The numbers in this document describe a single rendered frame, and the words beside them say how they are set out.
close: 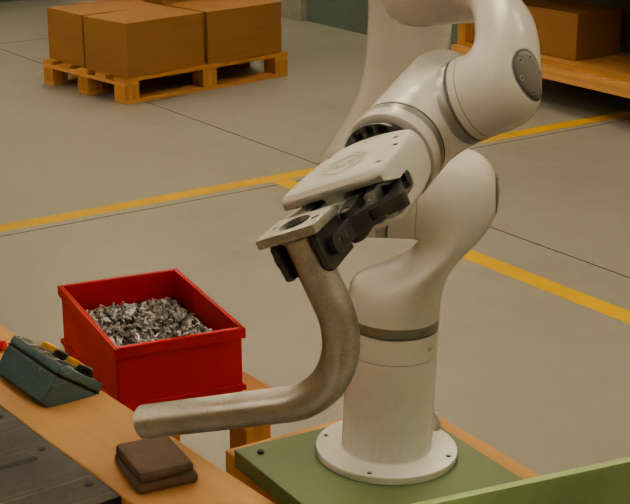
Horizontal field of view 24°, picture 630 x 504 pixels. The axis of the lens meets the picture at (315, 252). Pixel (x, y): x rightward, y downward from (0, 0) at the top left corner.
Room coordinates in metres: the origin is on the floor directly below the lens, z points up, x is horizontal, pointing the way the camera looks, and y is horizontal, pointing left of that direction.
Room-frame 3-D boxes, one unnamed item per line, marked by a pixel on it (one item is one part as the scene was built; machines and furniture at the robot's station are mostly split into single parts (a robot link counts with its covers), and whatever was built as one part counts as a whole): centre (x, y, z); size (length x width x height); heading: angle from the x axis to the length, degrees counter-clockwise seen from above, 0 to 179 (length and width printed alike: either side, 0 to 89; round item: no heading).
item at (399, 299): (1.77, -0.14, 1.17); 0.19 x 0.12 x 0.24; 88
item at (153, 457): (1.65, 0.20, 0.91); 0.10 x 0.08 x 0.03; 24
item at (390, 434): (1.77, -0.10, 0.96); 0.19 x 0.19 x 0.18
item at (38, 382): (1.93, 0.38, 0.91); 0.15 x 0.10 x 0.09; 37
